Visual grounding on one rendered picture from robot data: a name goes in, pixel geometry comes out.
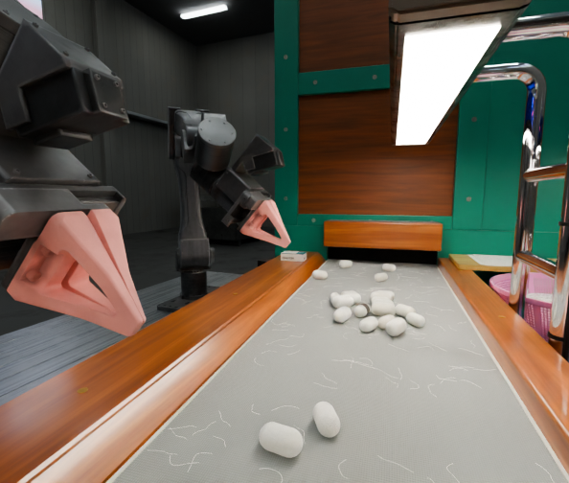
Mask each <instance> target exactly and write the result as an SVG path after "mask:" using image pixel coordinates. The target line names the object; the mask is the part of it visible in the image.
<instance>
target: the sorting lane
mask: <svg viewBox="0 0 569 483"><path fill-rule="evenodd" d="M339 263H340V262H336V261H325V262H324V263H323V264H322V265H321V266H320V267H319V268H318V269H317V270H323V271H326V272H327V273H328V277H327V279H325V280H321V279H314V278H313V277H312V275H311V276H310V277H309V278H308V279H307V280H306V281H305V282H304V283H303V284H302V285H301V286H300V287H299V288H298V289H297V290H296V291H295V292H294V293H293V294H292V295H291V296H290V297H289V298H288V299H287V300H286V301H285V303H284V304H283V305H282V306H281V307H280V308H279V309H278V310H277V311H276V312H275V313H274V314H273V315H272V316H271V317H270V318H269V319H268V320H267V321H266V322H265V323H264V324H263V325H262V326H261V327H260V328H259V329H258V330H257V331H256V332H255V333H254V334H253V335H252V336H251V337H250V338H249V339H248V340H247V341H246V342H245V343H244V344H243V345H242V346H241V347H240V348H239V349H238V350H237V351H236V352H235V353H234V354H233V355H232V356H231V357H230V358H229V359H228V360H227V361H226V362H225V363H224V364H223V365H222V366H221V367H220V368H219V369H218V370H217V371H216V372H215V373H214V374H213V375H212V376H211V377H210V378H209V379H208V380H207V381H206V382H205V383H204V384H203V385H202V386H201V387H200V388H199V389H198V390H197V391H196V392H195V393H194V394H193V395H192V396H191V397H190V398H189V399H188V400H187V401H186V402H185V403H184V404H183V405H182V406H181V407H180V408H179V409H178V410H177V411H176V412H175V413H174V414H173V415H172V416H171V417H170V418H169V419H168V420H167V421H166V422H165V423H164V424H163V425H162V426H161V427H160V428H159V429H158V430H157V431H156V432H155V433H154V434H153V435H152V436H151V437H150V438H149V439H148V440H147V441H146V442H145V443H144V444H143V445H142V447H141V448H140V449H139V450H138V451H137V452H136V453H135V454H134V455H133V456H132V457H131V458H130V459H129V460H128V461H127V462H126V463H125V464H124V465H123V466H122V467H121V468H120V469H119V470H118V471H117V472H116V473H115V474H114V475H113V476H112V477H111V478H110V479H109V480H108V481H107V482H106V483H569V475H568V473H567V472H566V470H565V468H564V467H563V466H562V465H561V463H560V461H559V460H558V458H557V456H556V454H555V453H554V451H553V450H552V448H551V446H550V445H549V443H548V442H547V440H546V438H545V437H544V435H543V434H542V432H541V431H540V429H539V427H538V426H537V424H536V423H535V420H534V419H533V417H532V416H531V414H530V412H529V411H528V409H527V408H526V406H525V404H524V403H523V402H522V401H521V399H520V397H519V396H518V394H517V393H516V391H515V389H514V388H513V386H512V384H511V383H510V381H509V379H508V378H507V376H506V375H505V373H504V371H503V370H502V368H501V367H500V365H499V363H498V362H497V360H496V359H495V357H494V355H493V354H492V352H491V351H490V349H489V347H488V345H487V344H486V342H485V341H484V339H483V337H482V336H481V335H480V334H479V332H478V330H477V329H476V327H475V326H474V324H473V322H472V321H471V319H470V318H469V316H468V314H467V312H466V311H465V309H464V307H463V306H462V304H461V303H460V301H459V300H458V298H457V296H456V295H455V293H454V292H453V290H452V288H451V287H450V285H449V284H448V282H447V280H446V279H445V277H444V276H443V274H442V273H441V271H440V270H439V268H438V267H437V266H424V265H406V264H394V266H395V267H396V270H395V271H393V272H391V271H385V270H383V268H382V266H383V265H384V264H371V263H353V262H352V263H353V265H352V266H351V267H347V268H342V267H340V265H339ZM377 273H386V274H387V276H388V278H387V280H386V281H381V282H377V281H376V280H375V275H376V274H377ZM350 290H353V291H355V292H356V293H358V294H359V295H360V297H361V300H360V302H359V303H358V304H353V305H352V306H351V307H350V308H349V309H350V310H351V312H352V315H351V317H350V318H349V319H347V320H346V321H345V322H343V323H338V322H336V321H335V320H334V318H333V314H334V312H335V311H336V310H338V308H336V307H334V306H333V304H332V302H331V301H330V295H331V294H332V293H334V292H337V293H338V294H339V295H341V293H342V292H343V291H350ZM379 290H387V291H392V292H393V293H394V294H395V298H394V300H393V301H392V302H393V303H394V305H395V307H396V305H398V304H403V305H406V306H409V307H412V308H414V309H415V311H416V314H419V315H421V316H423V317H424V319H425V324H424V325H423V326H422V327H416V326H414V325H412V324H410V323H408V322H407V320H406V318H405V317H402V316H399V315H397V314H396V313H395V314H394V315H393V316H394V317H395V318H396V317H400V318H402V319H404V320H405V322H406V325H407V326H406V330H405V331H404V332H402V333H401V334H399V335H398V336H391V335H389V334H387V332H386V330H382V329H380V327H379V326H378V325H377V327H376V328H375V329H374V330H372V331H370V332H368V333H364V332H362V331H361V330H360V327H359V323H360V321H361V320H363V319H365V318H367V317H369V316H373V317H375V318H376V320H377V321H378V319H379V318H380V317H382V316H378V315H374V314H373V313H372V310H371V311H370V312H369V314H367V315H366V316H364V317H357V316H356V315H355V313H354V309H355V308H356V306H358V305H360V304H362V303H366V304H368V305H369V306H370V308H371V307H372V302H371V299H370V295H371V293H372V292H374V291H379ZM319 402H327V403H330V404H331V405H332V407H333V408H334V410H335V412H336V414H337V416H338V418H339V421H340V429H339V432H338V433H337V434H336V435H335V436H333V437H330V438H329V437H325V436H323V435H322V434H321V433H320V432H319V430H318V428H317V425H316V423H315V421H314V418H313V408H314V406H315V405H316V404H317V403H319ZM270 422H275V423H278V424H281V425H284V426H290V427H293V428H295V429H297V430H298V431H299V432H300V434H301V435H302V438H303V447H302V450H301V452H300V453H299V454H298V455H297V456H295V457H292V458H287V457H284V456H281V455H279V454H277V453H274V452H271V451H268V450H266V449H264V448H263V447H262V445H261V443H260V439H259V434H260V430H261V428H262V427H263V426H264V425H265V424H267V423H270Z"/></svg>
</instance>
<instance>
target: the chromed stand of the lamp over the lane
mask: <svg viewBox="0 0 569 483"><path fill-rule="evenodd" d="M555 37H564V38H567V39H569V11H557V12H549V13H542V14H534V15H526V16H520V18H519V19H518V21H517V22H516V23H515V25H514V26H513V27H512V29H511V31H510V32H509V33H508V35H507V36H506V38H505V39H504V40H503V42H502V43H510V42H518V41H528V40H537V39H545V38H555ZM490 81H521V82H522V83H524V85H525V86H526V89H527V96H526V107H525V118H524V129H523V141H522V151H521V163H520V175H519V186H518V197H517V208H516V220H515V230H514V242H513V253H512V275H511V286H510V298H509V306H510V307H511V308H512V309H513V310H514V311H515V312H516V313H517V314H518V315H519V316H520V317H521V318H522V319H523V320H525V321H526V310H527V300H528V289H529V280H530V269H531V268H532V269H534V270H536V271H538V272H540V273H541V274H543V275H545V276H547V277H549V278H551V279H553V280H554V289H553V299H552V307H551V317H550V327H549V331H548V333H547V335H548V343H549V344H550V345H551V346H552V347H553V348H554V349H555V350H556V351H557V352H558V353H559V354H560V355H561V356H562V357H563V358H564V359H565V360H567V361H568V362H569V139H568V149H567V157H566V162H563V163H557V164H553V165H548V166H542V167H539V166H540V155H541V145H542V134H543V124H544V113H545V104H546V93H547V82H546V79H545V77H544V75H543V73H542V72H541V71H540V70H539V69H538V68H537V67H535V66H534V65H532V64H530V63H527V62H509V63H498V64H488V65H486V66H485V67H484V68H483V70H482V71H481V73H480V74H479V75H478V77H477V78H476V79H475V81H474V82H473V83H477V82H490ZM562 179H564V186H563V196H562V204H561V214H560V221H559V222H558V225H559V233H558V252H557V260H556V261H555V262H554V261H552V260H549V259H547V258H544V257H542V256H540V255H537V254H535V253H533V252H532V248H533V237H534V227H535V207H536V197H537V186H538V182H540V181H552V180H562Z"/></svg>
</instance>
